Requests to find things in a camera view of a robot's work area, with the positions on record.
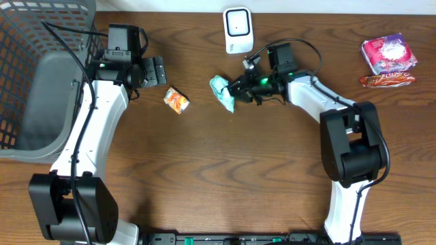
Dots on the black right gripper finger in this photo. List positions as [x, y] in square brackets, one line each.
[239, 86]
[247, 98]

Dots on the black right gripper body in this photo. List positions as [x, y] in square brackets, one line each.
[260, 85]

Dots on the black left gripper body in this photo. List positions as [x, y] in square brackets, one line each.
[154, 71]

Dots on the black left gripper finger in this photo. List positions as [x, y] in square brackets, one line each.
[150, 77]
[160, 70]

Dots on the teal snack packet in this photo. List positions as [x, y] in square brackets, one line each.
[220, 90]

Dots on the orange tissue pack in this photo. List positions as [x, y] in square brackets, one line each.
[176, 100]

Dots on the red purple snack package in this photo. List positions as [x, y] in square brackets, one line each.
[388, 54]

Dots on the dark red snack packet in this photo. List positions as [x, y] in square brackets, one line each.
[394, 79]

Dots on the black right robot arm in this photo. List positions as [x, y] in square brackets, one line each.
[353, 149]

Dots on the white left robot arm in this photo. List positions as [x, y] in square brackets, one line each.
[72, 202]

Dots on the dark grey plastic basket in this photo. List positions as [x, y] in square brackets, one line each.
[40, 81]

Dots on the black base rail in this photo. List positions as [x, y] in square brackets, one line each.
[291, 238]

